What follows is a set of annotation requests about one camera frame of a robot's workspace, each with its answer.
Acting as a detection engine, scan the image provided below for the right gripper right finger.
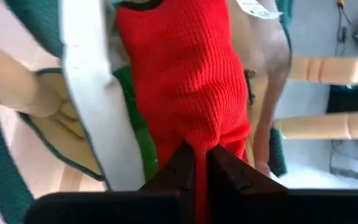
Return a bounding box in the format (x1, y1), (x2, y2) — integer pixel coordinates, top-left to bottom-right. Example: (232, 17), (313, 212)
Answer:
(208, 144), (289, 196)

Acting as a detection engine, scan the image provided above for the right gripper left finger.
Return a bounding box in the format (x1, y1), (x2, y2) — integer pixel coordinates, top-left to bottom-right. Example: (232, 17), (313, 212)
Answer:
(137, 139), (198, 195)

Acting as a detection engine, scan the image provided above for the red knit glove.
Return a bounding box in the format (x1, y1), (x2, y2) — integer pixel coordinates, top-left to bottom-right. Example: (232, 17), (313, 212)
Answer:
(115, 0), (253, 224)

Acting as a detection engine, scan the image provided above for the wooden-handled hand shovel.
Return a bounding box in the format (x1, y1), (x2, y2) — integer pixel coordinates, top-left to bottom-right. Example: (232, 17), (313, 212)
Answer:
(273, 111), (358, 141)

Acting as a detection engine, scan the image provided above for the beige canvas gardening bag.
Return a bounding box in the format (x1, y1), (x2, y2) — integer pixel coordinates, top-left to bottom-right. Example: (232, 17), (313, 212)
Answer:
(0, 0), (292, 224)

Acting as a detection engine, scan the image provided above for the wooden-handled garden fork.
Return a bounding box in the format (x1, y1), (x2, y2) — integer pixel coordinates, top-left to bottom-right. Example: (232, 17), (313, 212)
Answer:
(0, 33), (88, 142)

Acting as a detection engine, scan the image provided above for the black device with blue light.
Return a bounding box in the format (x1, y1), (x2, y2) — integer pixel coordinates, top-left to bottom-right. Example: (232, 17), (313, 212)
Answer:
(326, 70), (358, 114)

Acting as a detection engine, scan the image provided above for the white paper tag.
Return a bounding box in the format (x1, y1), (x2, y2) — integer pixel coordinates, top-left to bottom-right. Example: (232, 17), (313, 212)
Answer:
(235, 0), (284, 21)

